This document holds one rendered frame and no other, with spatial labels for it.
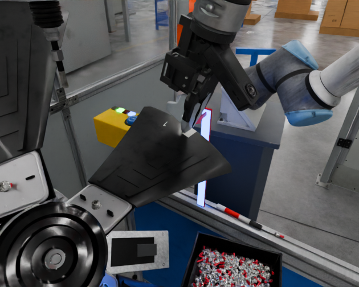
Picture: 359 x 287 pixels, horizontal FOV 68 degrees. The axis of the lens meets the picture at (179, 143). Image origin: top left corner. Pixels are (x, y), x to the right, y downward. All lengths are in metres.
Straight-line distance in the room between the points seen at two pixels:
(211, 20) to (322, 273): 0.66
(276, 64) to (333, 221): 1.48
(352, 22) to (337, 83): 6.99
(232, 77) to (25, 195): 0.32
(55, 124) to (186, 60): 0.86
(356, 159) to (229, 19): 1.98
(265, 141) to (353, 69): 0.31
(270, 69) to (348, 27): 6.91
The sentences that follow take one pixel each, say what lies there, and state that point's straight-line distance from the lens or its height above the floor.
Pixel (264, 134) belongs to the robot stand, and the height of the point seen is 1.00.
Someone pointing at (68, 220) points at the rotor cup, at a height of 1.24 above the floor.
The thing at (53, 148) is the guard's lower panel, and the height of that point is 0.81.
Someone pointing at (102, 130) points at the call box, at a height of 1.04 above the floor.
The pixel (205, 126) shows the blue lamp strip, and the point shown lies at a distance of 0.65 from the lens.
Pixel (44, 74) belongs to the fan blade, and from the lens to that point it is 0.40.
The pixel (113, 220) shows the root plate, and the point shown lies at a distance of 0.39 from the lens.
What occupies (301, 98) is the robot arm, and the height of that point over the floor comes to 1.16.
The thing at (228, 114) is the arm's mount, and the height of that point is 1.04.
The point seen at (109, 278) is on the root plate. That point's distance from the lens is 0.46.
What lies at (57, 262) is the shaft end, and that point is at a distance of 0.33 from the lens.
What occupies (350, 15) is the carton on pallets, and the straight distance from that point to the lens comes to 7.74.
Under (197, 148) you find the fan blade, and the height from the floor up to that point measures 1.18.
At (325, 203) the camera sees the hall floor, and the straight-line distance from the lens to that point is 2.28.
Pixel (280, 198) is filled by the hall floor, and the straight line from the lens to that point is 2.18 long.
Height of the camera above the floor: 1.48
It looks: 35 degrees down
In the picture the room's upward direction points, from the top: straight up
